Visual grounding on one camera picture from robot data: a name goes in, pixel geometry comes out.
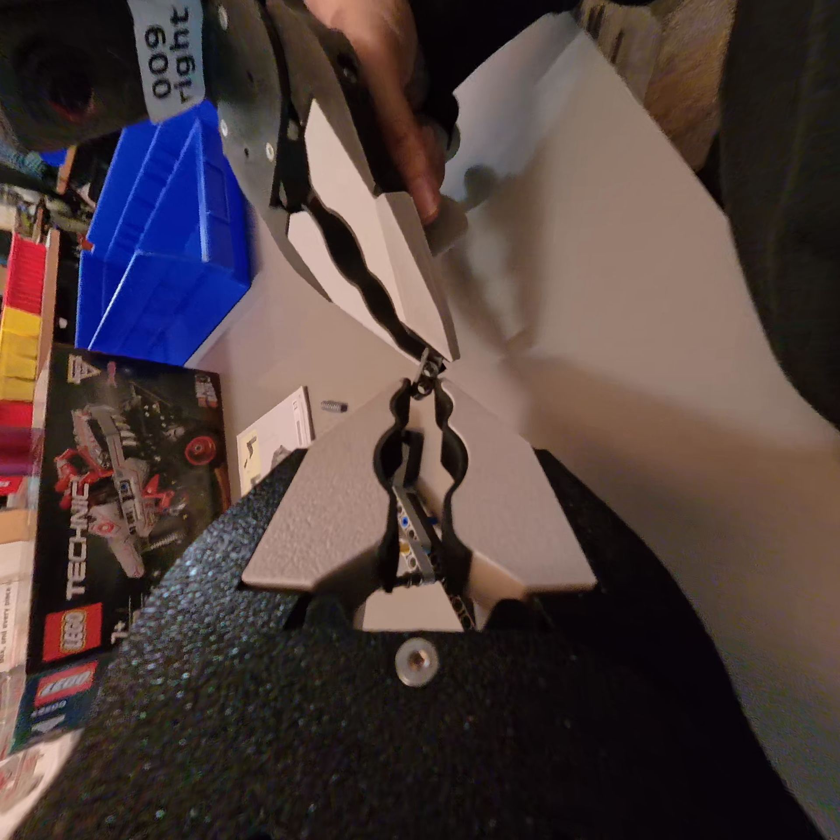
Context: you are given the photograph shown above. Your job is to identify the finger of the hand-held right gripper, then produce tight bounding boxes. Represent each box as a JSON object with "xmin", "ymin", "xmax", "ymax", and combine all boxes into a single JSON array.
[
  {"xmin": 302, "ymin": 98, "xmax": 462, "ymax": 363},
  {"xmin": 287, "ymin": 209, "xmax": 422, "ymax": 361}
]

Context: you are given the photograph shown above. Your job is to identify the black toy truck set box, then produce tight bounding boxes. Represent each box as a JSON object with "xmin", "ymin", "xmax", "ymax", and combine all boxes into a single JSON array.
[{"xmin": 25, "ymin": 343, "xmax": 232, "ymax": 676}]

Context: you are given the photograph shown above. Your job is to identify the blue toy set box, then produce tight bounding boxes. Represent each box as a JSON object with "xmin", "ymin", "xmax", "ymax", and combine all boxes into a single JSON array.
[{"xmin": 10, "ymin": 656, "xmax": 102, "ymax": 756}]

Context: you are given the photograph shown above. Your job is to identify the partly built brick vehicle frame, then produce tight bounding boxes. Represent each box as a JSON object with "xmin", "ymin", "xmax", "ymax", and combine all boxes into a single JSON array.
[{"xmin": 392, "ymin": 430, "xmax": 476, "ymax": 627}]

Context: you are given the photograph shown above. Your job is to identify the red and yellow storage bins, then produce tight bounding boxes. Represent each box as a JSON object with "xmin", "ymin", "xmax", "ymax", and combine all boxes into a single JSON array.
[{"xmin": 0, "ymin": 230, "xmax": 61, "ymax": 493}]

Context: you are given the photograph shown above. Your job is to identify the dark grey connector brick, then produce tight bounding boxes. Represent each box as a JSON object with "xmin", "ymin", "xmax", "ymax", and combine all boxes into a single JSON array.
[{"xmin": 410, "ymin": 348, "xmax": 447, "ymax": 401}]

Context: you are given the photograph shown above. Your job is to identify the grey desk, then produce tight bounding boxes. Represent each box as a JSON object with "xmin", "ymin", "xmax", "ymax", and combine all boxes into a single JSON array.
[{"xmin": 184, "ymin": 13, "xmax": 840, "ymax": 840}]

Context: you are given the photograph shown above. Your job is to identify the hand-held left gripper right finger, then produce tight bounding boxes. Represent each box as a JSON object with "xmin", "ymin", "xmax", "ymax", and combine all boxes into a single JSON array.
[{"xmin": 432, "ymin": 378, "xmax": 597, "ymax": 631}]

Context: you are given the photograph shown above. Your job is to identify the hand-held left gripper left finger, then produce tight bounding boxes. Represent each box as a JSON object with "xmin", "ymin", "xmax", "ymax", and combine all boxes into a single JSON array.
[{"xmin": 241, "ymin": 379, "xmax": 413, "ymax": 631}]

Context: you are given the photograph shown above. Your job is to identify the person's black clothing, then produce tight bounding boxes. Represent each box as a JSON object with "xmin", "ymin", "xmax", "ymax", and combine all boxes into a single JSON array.
[{"xmin": 696, "ymin": 0, "xmax": 840, "ymax": 434}]

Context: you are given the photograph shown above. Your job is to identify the person's right hand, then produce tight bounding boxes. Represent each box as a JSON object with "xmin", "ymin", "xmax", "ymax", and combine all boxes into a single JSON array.
[{"xmin": 305, "ymin": 0, "xmax": 454, "ymax": 227}]

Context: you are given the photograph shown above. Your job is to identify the open building instruction booklet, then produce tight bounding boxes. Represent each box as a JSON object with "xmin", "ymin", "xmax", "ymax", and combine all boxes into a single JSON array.
[{"xmin": 235, "ymin": 386, "xmax": 316, "ymax": 500}]

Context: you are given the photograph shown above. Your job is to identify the blue plastic bin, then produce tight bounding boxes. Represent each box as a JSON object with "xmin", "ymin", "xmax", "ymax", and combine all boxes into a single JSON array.
[{"xmin": 74, "ymin": 98, "xmax": 256, "ymax": 368}]

